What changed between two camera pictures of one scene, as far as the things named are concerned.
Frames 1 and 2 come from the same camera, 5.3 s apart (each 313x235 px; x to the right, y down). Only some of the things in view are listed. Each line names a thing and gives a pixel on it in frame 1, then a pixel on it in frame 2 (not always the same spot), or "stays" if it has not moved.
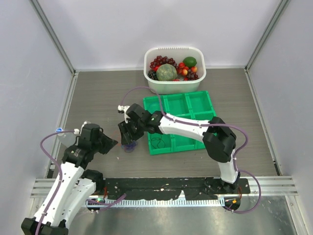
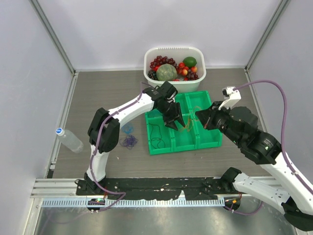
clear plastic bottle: [67, 138] stays
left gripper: [109, 143] -> [168, 120]
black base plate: [190, 188] stays
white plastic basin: [178, 54] stays
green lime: [190, 61] stays
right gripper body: [135, 130] -> [219, 118]
